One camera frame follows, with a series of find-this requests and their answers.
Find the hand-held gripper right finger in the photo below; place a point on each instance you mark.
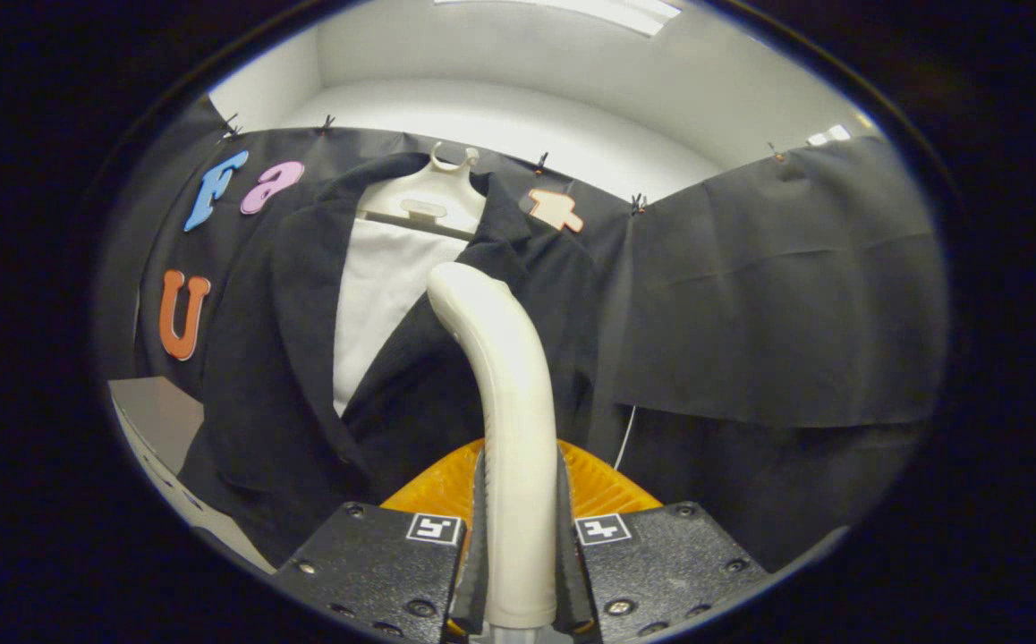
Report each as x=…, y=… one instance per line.
x=572, y=572

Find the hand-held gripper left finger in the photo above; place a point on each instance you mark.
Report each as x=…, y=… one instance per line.
x=478, y=572

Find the white garment steamer head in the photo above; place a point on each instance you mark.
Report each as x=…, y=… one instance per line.
x=518, y=402

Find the black blazer jacket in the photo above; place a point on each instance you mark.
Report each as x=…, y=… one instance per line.
x=276, y=402

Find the white plastic clothes hanger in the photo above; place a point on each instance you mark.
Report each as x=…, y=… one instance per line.
x=428, y=192

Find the white vertical ironing board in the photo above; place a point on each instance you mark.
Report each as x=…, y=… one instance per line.
x=384, y=286

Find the black backdrop cloth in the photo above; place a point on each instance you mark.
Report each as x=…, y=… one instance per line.
x=795, y=313

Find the grey filing cabinet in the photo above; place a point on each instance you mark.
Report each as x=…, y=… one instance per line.
x=156, y=416

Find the row of small cloth clips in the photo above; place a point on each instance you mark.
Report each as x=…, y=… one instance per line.
x=637, y=206

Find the small bright ceiling light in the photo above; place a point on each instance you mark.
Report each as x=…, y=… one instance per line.
x=829, y=134

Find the rectangular ceiling light panel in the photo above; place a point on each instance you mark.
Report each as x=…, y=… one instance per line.
x=607, y=11

